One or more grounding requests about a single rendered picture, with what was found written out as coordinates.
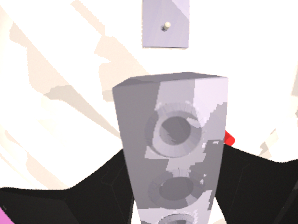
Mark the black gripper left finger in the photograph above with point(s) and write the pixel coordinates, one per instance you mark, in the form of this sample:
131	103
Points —
104	197

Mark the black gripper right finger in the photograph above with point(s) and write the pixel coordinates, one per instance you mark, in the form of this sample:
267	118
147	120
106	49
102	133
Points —
253	190

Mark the red peg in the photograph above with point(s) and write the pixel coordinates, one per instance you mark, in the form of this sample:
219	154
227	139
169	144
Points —
229	139

